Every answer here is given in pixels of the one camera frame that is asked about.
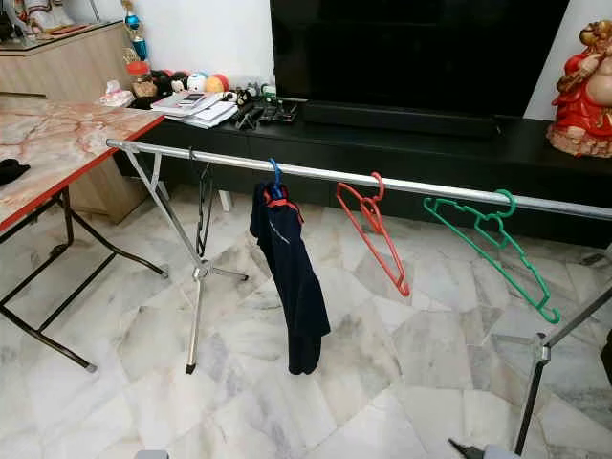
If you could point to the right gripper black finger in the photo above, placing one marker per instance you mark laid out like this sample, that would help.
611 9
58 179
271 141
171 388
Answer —
467 449

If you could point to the red plastic clothes hanger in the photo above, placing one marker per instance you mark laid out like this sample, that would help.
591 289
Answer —
382 186

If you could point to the green plastic clothes hanger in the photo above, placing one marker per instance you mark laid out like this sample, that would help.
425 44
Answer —
512 201

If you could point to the blue clothes hanger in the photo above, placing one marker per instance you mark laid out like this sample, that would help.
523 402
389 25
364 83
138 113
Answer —
277 180

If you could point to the black clothes hanger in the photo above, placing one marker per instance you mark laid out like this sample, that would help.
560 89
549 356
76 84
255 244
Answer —
205 206

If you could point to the navy shirt red collar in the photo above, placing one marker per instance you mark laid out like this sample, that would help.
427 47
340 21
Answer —
292 287

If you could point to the black television console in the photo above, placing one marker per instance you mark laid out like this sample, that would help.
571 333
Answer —
440 163

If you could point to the black shirt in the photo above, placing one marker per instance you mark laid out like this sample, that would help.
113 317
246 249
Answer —
11 172

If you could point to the silver metal clothes rack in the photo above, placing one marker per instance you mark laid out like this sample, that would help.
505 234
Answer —
316 172

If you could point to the black soundbar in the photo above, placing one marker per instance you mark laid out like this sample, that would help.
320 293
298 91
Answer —
402 119

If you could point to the marble top folding table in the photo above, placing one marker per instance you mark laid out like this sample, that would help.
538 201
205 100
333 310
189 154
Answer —
67 139

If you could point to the red laughing buddha statue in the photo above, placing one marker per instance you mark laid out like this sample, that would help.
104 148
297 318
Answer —
583 105

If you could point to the black flat television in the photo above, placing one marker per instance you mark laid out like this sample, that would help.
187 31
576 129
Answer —
411 53

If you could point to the white paper stack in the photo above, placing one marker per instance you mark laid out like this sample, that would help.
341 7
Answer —
220 116

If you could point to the light wooden sideboard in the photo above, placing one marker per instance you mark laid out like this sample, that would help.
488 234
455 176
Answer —
67 69

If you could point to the pink white tissue pack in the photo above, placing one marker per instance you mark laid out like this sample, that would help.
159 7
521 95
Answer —
120 96

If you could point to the orange round toy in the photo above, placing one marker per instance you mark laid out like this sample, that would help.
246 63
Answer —
218 84

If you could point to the grey calculator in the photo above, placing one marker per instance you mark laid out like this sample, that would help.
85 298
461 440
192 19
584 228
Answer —
196 99

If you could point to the red lid glass jar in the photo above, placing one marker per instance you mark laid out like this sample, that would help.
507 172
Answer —
141 81

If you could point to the white round toy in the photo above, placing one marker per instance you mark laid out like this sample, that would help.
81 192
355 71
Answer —
197 83

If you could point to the white ceramic figurine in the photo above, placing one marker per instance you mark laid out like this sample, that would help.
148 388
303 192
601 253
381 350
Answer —
33 16

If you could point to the black mouse toy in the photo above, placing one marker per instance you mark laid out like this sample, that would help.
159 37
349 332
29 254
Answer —
180 84

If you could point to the blue and gold trophy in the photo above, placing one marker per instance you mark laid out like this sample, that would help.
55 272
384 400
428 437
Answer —
137 44

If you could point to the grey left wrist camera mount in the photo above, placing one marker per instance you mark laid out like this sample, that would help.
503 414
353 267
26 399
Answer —
149 455

